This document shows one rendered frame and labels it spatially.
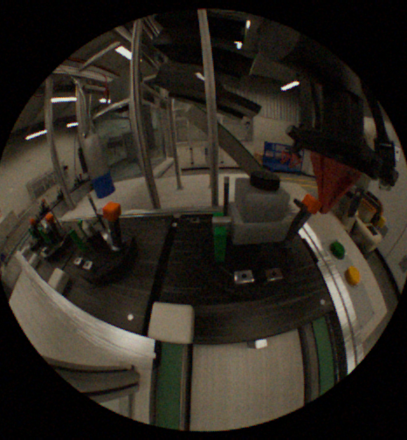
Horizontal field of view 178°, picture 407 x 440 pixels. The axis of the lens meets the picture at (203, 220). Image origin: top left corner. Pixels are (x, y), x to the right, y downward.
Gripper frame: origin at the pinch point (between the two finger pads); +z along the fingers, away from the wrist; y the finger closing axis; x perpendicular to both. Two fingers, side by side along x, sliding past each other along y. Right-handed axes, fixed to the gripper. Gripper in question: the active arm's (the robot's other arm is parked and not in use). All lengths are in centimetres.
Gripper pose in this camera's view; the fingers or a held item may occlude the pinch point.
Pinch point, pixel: (324, 208)
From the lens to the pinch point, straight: 20.2
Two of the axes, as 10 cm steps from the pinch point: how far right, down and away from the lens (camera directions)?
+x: 10.0, -0.5, -0.5
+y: -0.1, 6.0, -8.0
